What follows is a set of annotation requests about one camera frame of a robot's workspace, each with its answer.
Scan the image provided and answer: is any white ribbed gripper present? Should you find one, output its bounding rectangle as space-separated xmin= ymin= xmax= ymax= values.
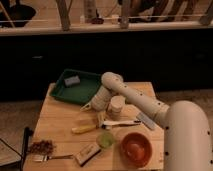
xmin=80 ymin=86 xmax=112 ymax=127

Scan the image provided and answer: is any yellow banana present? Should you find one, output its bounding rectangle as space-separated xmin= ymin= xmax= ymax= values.
xmin=71 ymin=124 xmax=98 ymax=134

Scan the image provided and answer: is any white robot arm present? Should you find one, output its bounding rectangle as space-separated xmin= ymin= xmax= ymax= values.
xmin=82 ymin=72 xmax=213 ymax=171

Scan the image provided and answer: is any white cylindrical container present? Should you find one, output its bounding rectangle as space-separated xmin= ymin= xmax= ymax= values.
xmin=107 ymin=95 xmax=125 ymax=120

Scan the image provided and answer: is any green plastic tray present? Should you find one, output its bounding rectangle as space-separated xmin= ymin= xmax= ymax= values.
xmin=50 ymin=69 xmax=101 ymax=105

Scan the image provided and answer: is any grey rectangular block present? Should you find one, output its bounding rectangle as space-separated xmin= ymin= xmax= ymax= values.
xmin=136 ymin=112 xmax=155 ymax=131

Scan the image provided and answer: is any wooden brush block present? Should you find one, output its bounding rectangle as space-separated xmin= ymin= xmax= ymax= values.
xmin=75 ymin=143 xmax=101 ymax=166

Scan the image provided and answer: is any grey sponge block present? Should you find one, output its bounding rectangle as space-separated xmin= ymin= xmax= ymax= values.
xmin=64 ymin=76 xmax=80 ymax=87

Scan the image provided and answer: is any red bowl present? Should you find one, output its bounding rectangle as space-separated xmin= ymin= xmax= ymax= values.
xmin=120 ymin=132 xmax=152 ymax=167

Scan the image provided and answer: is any brown crumbly pile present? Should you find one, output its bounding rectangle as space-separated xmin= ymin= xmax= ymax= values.
xmin=28 ymin=140 xmax=54 ymax=155

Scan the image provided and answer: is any silver fork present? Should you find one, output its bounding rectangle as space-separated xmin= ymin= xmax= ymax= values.
xmin=33 ymin=154 xmax=73 ymax=162

